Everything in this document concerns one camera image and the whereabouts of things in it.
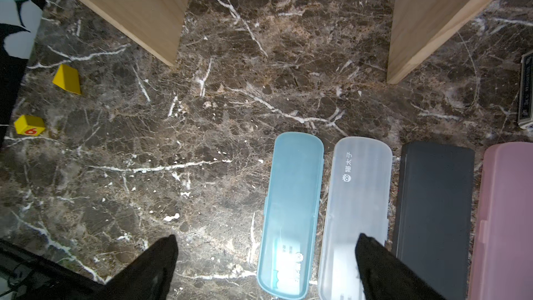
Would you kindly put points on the pink pencil case top shelf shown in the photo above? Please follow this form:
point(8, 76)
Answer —
point(502, 256)

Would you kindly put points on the dark grey pencil case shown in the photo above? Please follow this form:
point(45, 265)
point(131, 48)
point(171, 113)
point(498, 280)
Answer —
point(433, 215)

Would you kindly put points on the light blue pencil case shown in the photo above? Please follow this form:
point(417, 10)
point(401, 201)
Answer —
point(291, 216)

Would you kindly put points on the small black white card box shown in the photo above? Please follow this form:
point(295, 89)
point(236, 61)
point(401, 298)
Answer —
point(525, 95)

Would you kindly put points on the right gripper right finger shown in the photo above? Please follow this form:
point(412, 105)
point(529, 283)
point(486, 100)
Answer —
point(383, 276)

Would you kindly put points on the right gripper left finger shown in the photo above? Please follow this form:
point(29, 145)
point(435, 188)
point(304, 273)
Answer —
point(148, 277)

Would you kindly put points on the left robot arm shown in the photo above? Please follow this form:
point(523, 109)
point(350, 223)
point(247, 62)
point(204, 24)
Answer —
point(25, 275)

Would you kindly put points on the yellow triangular block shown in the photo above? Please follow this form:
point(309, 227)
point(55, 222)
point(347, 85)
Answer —
point(67, 78)

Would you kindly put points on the white pencil case top shelf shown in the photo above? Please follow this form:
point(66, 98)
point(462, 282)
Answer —
point(358, 197)

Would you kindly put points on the yellow numbered block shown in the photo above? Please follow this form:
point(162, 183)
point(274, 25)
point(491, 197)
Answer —
point(29, 125)

